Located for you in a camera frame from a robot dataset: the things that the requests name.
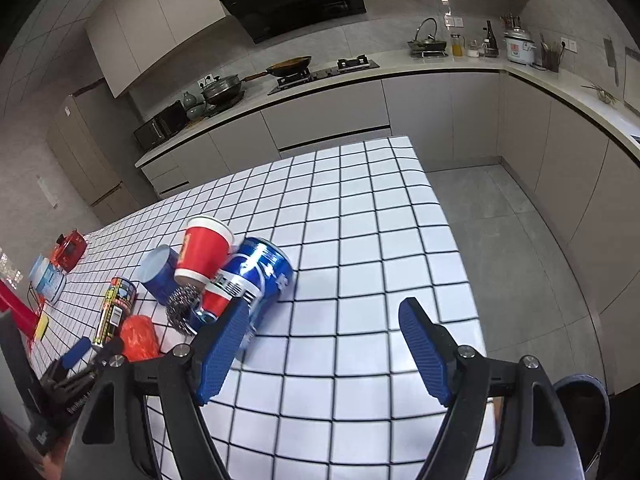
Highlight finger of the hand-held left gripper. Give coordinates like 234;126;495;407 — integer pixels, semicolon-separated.
42;337;94;386
65;337;125;386

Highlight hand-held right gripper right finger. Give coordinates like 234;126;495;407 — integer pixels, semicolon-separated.
398;297;588;480

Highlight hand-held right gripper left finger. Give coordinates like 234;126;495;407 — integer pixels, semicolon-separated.
65;299;251;480

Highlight orange plastic bag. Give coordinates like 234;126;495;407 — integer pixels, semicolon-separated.
120;315;162;362

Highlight black yellow drink can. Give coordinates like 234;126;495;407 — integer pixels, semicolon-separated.
92;276;137;348

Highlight steel wool scrubber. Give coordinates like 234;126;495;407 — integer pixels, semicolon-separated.
166;282;202;335

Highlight blue soda can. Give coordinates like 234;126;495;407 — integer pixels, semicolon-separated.
190;237;295;348

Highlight blue cup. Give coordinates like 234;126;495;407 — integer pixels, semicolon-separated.
139;245;180;306

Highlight red paper cup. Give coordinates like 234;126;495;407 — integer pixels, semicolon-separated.
174;216;235;288

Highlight black trash bin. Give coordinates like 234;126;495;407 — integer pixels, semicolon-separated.
550;372;612;480

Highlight red tray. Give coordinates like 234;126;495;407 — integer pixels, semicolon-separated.
0;277;40;333

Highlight white blue plastic tub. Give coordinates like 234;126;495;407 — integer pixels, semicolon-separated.
27;255;67;303

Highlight red box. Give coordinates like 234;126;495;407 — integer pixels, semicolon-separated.
50;229;88;273

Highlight white checked tablecloth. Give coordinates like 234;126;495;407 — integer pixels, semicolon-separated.
20;135;496;480

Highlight beige refrigerator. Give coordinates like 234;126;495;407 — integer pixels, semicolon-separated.
46;80;141;211

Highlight black microwave oven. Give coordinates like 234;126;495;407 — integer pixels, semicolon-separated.
133;100;188;151

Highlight beige base cabinets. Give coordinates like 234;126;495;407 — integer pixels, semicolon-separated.
135;67;640;396

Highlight black induction cooker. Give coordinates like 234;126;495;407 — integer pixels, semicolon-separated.
202;92;248;117

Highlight grey lidded pot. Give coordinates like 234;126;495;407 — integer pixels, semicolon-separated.
201;74;247;106

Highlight black gas hob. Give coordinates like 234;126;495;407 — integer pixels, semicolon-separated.
267;59;381;96

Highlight black wok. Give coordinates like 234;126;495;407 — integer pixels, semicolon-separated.
243;56;313;81

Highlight steel wok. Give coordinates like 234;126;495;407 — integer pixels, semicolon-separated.
407;37;448;52

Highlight bowl of green vegetables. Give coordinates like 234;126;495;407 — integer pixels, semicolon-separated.
581;82;618;106

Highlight white rice cooker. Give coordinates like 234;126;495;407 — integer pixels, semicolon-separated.
502;29;538;66

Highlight black utensil holder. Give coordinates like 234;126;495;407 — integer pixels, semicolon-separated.
539;34;561;73

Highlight dark wine bottle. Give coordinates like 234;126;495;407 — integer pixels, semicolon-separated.
482;20;500;58

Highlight glass pan lid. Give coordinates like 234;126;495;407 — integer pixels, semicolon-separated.
414;17;441;43

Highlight beige upper cabinets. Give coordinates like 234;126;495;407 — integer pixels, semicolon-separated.
84;0;536;99

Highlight cutting board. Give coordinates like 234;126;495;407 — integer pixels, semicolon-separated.
622;46;640;111

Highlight cleaver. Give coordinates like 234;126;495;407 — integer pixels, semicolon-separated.
602;36;621;86

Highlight black range hood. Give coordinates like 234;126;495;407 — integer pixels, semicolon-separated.
221;0;367;44

